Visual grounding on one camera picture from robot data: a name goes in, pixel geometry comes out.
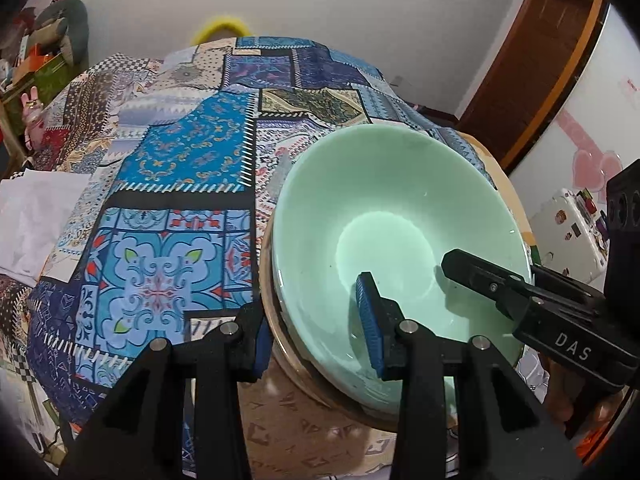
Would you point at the wooden door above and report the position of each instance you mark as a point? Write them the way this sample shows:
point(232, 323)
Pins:
point(535, 60)

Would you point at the green bowl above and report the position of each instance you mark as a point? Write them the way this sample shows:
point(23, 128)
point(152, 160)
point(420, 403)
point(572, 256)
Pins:
point(390, 220)

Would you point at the pink bowl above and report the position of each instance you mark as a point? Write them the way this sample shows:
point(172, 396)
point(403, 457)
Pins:
point(300, 375)

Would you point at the pink bunny toy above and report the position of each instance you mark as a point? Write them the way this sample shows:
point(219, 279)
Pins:
point(32, 115)

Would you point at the white door with pink stickers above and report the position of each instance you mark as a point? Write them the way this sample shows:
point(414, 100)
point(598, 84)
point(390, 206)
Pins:
point(590, 120)

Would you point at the green storage box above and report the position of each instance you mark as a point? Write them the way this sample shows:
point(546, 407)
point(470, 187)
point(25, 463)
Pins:
point(45, 77)

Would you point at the red plastic bag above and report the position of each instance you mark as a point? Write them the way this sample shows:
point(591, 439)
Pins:
point(22, 16)

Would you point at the person's right hand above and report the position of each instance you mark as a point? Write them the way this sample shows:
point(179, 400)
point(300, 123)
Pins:
point(575, 400)

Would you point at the patchwork printed blanket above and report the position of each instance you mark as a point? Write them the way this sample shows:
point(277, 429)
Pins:
point(175, 185)

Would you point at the white suitcase with stickers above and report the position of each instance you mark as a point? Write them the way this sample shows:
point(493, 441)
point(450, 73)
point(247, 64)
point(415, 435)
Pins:
point(565, 235)

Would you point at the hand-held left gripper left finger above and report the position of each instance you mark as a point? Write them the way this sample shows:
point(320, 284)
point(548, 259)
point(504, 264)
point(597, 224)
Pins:
point(261, 355)

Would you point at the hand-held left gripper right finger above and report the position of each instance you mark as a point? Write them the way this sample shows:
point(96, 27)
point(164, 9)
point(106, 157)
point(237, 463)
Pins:
point(367, 320)

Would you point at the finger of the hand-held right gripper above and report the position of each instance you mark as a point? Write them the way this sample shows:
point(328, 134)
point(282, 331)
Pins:
point(510, 305)
point(475, 267)

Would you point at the white cloth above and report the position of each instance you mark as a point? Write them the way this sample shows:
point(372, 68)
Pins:
point(40, 220)

